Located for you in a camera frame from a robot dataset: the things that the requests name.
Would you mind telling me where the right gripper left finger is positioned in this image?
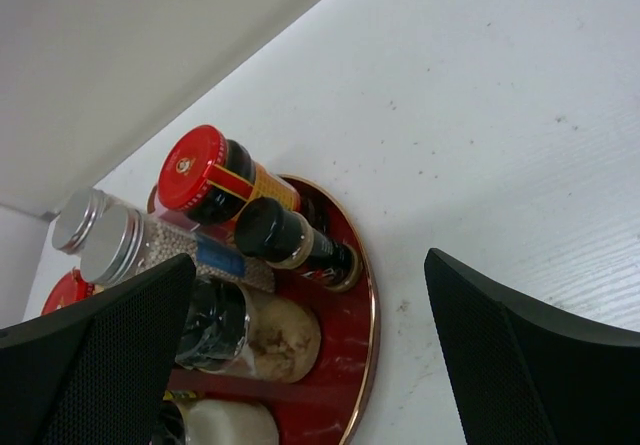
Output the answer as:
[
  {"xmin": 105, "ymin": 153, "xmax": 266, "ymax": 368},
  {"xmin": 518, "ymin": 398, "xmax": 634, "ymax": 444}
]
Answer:
[{"xmin": 1, "ymin": 254, "xmax": 195, "ymax": 444}]

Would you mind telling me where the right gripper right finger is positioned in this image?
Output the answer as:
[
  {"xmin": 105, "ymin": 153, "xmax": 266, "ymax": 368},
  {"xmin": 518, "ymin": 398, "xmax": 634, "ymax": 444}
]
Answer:
[{"xmin": 424, "ymin": 248, "xmax": 639, "ymax": 444}]

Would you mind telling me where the small yellow liquid bottle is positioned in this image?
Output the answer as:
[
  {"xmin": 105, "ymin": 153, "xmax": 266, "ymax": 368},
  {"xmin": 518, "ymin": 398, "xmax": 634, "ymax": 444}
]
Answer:
[{"xmin": 163, "ymin": 390, "xmax": 207, "ymax": 402}]

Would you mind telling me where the red lid sauce jar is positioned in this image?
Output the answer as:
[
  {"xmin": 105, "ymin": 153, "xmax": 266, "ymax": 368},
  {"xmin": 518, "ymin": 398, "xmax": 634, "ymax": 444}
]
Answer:
[
  {"xmin": 156, "ymin": 124, "xmax": 329, "ymax": 232},
  {"xmin": 41, "ymin": 268, "xmax": 104, "ymax": 315}
]

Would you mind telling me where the black cap grinder bottle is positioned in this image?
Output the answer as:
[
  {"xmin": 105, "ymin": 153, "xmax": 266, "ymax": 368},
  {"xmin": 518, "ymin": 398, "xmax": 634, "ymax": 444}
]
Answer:
[
  {"xmin": 150, "ymin": 399, "xmax": 280, "ymax": 445},
  {"xmin": 175, "ymin": 275, "xmax": 322, "ymax": 383}
]

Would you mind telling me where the white lid spice jar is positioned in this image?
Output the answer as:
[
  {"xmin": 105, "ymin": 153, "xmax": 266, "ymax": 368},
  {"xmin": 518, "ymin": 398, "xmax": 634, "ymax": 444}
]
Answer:
[{"xmin": 80, "ymin": 205, "xmax": 275, "ymax": 293}]

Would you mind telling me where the silver lid blue label jar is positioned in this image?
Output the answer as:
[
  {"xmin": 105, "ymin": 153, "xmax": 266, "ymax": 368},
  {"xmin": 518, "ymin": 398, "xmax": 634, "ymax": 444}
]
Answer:
[{"xmin": 51, "ymin": 187, "xmax": 126, "ymax": 256}]

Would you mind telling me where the black cap brown spice bottle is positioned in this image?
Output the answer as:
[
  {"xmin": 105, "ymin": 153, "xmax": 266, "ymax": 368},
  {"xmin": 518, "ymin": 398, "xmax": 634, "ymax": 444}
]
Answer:
[{"xmin": 234, "ymin": 197, "xmax": 362, "ymax": 293}]

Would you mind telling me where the red round tray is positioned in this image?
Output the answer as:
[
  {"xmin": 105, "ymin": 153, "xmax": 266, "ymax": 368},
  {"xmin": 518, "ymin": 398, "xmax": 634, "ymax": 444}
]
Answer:
[{"xmin": 168, "ymin": 175, "xmax": 380, "ymax": 444}]

